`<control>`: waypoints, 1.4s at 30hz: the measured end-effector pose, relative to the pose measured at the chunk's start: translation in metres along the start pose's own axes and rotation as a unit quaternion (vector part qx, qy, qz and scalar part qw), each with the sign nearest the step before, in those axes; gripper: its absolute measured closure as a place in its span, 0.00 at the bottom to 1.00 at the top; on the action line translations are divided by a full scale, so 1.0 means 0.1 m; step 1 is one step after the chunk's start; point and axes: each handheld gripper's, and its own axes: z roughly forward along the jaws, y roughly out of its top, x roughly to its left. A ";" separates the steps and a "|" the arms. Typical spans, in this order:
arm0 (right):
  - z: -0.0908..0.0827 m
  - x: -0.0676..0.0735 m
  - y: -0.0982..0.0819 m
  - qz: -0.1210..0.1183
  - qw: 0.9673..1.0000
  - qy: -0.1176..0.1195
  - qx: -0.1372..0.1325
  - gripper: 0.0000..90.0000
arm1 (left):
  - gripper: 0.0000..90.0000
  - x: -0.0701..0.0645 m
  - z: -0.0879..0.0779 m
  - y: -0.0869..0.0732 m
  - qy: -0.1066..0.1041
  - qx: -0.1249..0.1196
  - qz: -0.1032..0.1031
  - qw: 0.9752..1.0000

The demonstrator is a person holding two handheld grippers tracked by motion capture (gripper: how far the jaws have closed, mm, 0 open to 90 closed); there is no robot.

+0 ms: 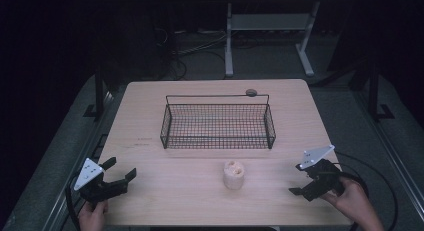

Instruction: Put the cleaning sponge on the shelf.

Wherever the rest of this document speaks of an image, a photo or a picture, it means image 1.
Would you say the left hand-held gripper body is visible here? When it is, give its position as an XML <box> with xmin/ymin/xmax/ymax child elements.
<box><xmin>73</xmin><ymin>157</ymin><xmax>130</xmax><ymax>204</ymax></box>

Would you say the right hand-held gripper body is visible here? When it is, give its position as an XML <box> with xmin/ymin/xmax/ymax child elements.
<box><xmin>298</xmin><ymin>144</ymin><xmax>345</xmax><ymax>202</ymax></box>

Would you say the black wire basket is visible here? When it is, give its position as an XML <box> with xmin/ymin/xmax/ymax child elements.
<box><xmin>159</xmin><ymin>93</ymin><xmax>277</xmax><ymax>151</ymax></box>

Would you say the person's right hand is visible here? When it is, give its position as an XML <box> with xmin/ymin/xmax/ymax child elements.
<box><xmin>321</xmin><ymin>176</ymin><xmax>378</xmax><ymax>226</ymax></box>

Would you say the person's left hand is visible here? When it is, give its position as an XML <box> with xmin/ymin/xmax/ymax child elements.
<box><xmin>77</xmin><ymin>199</ymin><xmax>110</xmax><ymax>231</ymax></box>

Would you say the aluminium floor rail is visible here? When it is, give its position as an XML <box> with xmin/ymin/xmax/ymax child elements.
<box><xmin>41</xmin><ymin>90</ymin><xmax>115</xmax><ymax>231</ymax></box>
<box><xmin>352</xmin><ymin>90</ymin><xmax>424</xmax><ymax>213</ymax></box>

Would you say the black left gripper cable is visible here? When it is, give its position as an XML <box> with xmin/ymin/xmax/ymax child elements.
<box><xmin>64</xmin><ymin>173</ymin><xmax>83</xmax><ymax>231</ymax></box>

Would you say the thin black cable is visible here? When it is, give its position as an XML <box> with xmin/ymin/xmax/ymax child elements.
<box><xmin>334</xmin><ymin>151</ymin><xmax>400</xmax><ymax>231</ymax></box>

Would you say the black metal post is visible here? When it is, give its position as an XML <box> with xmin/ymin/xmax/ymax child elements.
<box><xmin>83</xmin><ymin>65</ymin><xmax>107</xmax><ymax>121</ymax></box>
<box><xmin>367</xmin><ymin>61</ymin><xmax>396</xmax><ymax>123</ymax></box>

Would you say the bundle of floor cables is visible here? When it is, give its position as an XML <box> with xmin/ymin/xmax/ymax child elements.
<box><xmin>154</xmin><ymin>26</ymin><xmax>228</xmax><ymax>81</ymax></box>

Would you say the white metal desk frame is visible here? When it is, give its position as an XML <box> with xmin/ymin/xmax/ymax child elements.
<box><xmin>224</xmin><ymin>0</ymin><xmax>322</xmax><ymax>79</ymax></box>

